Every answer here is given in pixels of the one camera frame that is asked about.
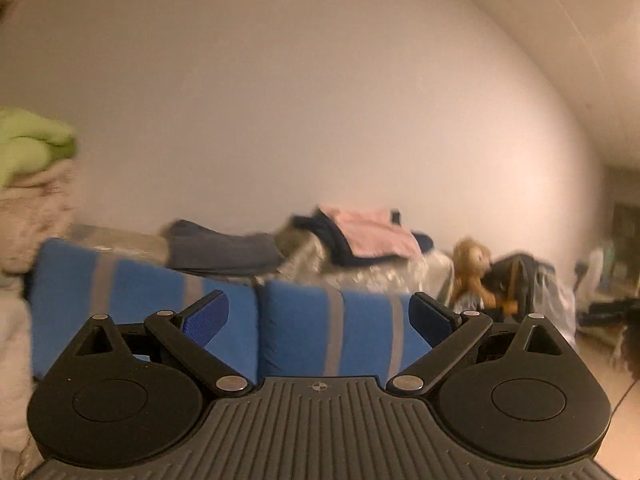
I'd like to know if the pink folded garment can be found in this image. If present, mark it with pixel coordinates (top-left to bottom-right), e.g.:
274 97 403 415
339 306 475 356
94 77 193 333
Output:
317 205 425 259

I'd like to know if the dark pile on floor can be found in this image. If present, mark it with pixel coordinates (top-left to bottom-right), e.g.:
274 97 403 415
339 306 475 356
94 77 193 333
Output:
577 297 640 346

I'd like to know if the dark bag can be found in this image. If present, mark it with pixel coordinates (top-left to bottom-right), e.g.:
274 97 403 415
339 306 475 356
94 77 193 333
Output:
481 252 563 321

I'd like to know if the white bag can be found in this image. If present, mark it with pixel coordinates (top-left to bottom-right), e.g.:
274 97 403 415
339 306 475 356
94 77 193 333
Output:
580 247 610 303

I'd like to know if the clear plastic sheet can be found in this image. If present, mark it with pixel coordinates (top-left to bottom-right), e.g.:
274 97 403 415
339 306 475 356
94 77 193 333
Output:
70 222 172 267

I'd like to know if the light green blanket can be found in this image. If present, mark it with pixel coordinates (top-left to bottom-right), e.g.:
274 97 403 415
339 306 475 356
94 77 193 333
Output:
0 107 79 187

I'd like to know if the grey-blue folded garment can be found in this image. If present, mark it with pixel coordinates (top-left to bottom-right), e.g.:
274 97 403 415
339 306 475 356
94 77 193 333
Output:
161 219 287 277

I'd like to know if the navy folded garment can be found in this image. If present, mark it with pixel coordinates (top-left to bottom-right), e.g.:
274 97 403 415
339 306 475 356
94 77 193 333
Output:
291 212 437 269

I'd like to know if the blue pillow with beige stripes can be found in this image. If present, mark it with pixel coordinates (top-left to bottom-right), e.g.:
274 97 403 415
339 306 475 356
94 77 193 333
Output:
30 237 261 381
257 280 453 381

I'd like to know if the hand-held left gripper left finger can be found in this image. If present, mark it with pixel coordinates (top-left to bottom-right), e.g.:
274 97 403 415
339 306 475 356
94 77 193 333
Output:
75 290 253 397

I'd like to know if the dark shelf unit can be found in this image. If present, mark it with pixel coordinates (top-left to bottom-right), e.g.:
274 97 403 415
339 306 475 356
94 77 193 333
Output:
607 200 640 283

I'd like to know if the clear plastic bag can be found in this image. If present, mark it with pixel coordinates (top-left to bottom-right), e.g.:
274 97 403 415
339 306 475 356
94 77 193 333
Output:
542 260 583 343

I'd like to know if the cream crocheted blanket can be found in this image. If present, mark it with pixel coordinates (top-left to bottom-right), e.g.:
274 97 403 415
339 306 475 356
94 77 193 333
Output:
0 160 83 466

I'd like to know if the thin black cable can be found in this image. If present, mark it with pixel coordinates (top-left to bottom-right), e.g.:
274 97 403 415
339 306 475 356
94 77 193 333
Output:
607 380 640 428

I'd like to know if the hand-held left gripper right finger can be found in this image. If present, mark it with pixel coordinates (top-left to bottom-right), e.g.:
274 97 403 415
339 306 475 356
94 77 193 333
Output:
391 291 571 397

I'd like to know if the brown plush toy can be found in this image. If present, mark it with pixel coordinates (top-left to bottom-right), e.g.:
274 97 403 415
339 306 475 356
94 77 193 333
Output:
449 237 503 313

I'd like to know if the plastic-wrapped bundle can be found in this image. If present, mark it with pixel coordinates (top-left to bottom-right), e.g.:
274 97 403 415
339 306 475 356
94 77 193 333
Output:
276 230 457 303

